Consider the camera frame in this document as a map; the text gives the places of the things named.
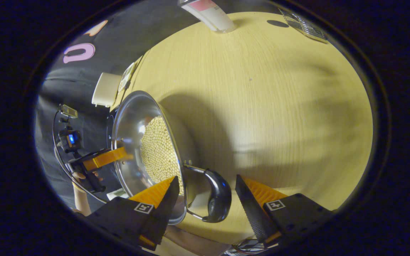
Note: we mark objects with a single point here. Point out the black backdrop cloth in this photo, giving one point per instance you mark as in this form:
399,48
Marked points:
84,92

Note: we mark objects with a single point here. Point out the clear bottle white label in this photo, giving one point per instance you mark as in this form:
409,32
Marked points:
212,14

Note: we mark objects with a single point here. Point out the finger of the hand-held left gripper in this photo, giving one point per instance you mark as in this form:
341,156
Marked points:
105,158

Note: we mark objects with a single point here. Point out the white toaster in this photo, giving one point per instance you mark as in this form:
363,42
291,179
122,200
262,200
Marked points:
105,90

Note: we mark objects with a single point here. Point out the steel pot with soybeans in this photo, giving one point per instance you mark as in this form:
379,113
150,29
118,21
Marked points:
158,149

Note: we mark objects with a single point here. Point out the white divided bean dish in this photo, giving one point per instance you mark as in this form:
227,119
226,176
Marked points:
126,76

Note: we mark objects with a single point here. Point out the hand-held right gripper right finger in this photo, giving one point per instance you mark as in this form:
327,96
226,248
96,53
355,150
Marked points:
253,209

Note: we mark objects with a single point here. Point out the black induction cooktop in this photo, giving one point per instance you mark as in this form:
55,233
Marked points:
111,124

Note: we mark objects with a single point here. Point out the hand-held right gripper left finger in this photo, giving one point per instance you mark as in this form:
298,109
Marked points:
166,206

